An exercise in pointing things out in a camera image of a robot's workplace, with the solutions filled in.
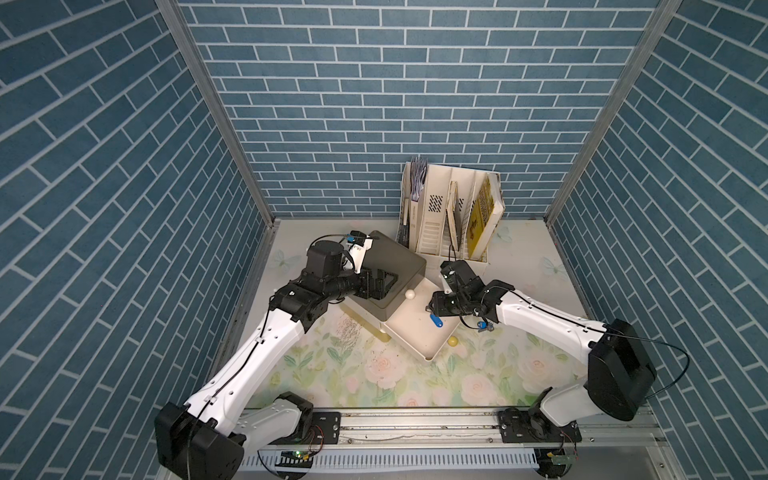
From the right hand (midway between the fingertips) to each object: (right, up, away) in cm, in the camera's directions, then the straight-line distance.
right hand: (435, 305), depth 85 cm
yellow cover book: (+17, +27, +8) cm, 33 cm away
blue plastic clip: (+16, -8, +6) cm, 19 cm away
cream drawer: (-5, -6, -2) cm, 9 cm away
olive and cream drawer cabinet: (-11, +11, -14) cm, 21 cm away
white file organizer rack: (+6, +28, +13) cm, 31 cm away
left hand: (-12, +10, -13) cm, 20 cm away
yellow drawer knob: (+4, -8, -7) cm, 11 cm away
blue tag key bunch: (0, -4, 0) cm, 4 cm away
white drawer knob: (-7, +4, -7) cm, 11 cm away
